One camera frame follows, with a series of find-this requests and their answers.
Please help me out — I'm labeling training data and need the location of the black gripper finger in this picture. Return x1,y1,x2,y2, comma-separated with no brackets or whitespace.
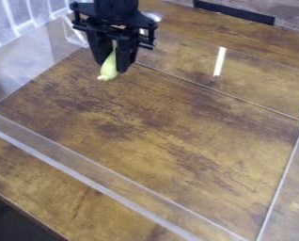
117,36,139,73
87,31,114,65

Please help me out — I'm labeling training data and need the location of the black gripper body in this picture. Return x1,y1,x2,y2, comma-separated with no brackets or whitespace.
70,0,159,50

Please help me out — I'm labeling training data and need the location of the clear acrylic corner bracket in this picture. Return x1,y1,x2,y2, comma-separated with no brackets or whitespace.
62,16,90,48

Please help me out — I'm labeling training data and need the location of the clear acrylic enclosure wall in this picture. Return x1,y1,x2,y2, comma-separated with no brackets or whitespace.
0,0,299,241

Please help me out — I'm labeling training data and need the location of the black bar on table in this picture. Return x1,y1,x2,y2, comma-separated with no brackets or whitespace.
193,0,276,25

